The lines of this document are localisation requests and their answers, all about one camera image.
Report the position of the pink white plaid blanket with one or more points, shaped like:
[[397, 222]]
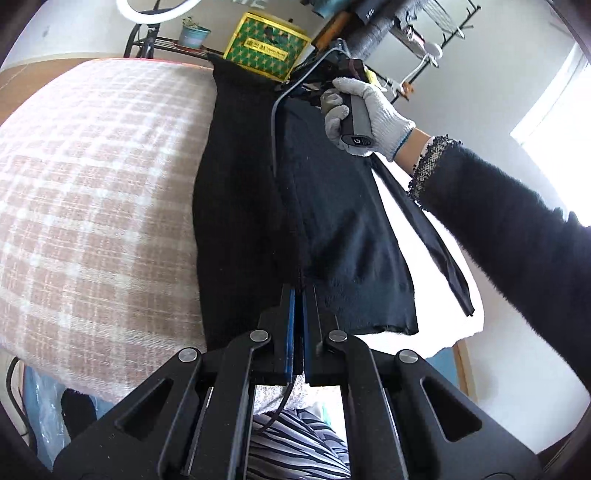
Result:
[[92, 207]]

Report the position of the potted plant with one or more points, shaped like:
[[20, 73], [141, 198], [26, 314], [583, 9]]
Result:
[[191, 37]]

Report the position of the blue plastic bag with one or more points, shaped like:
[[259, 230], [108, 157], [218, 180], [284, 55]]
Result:
[[46, 406]]

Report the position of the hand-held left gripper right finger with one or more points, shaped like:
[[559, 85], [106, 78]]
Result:
[[308, 332]]

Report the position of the black white striped cloth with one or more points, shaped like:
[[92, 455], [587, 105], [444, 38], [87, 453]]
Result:
[[295, 443]]

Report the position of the black metal clothes rack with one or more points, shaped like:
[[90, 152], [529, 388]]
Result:
[[130, 44]]

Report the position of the person's right forearm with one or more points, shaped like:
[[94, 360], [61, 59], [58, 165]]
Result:
[[498, 240]]

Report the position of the window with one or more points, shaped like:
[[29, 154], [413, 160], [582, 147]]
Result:
[[558, 120]]

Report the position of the white clothes hanger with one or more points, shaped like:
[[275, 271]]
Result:
[[427, 55]]

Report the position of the black knit garment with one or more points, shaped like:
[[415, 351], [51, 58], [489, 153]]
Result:
[[258, 207]]

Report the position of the yellow green patterned box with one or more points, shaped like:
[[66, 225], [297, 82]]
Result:
[[263, 46]]

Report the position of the grey hanging garment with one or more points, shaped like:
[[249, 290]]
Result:
[[378, 27]]

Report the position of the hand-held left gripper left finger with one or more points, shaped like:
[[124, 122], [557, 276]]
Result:
[[290, 323]]

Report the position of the person's right hand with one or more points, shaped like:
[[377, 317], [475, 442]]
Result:
[[383, 115]]

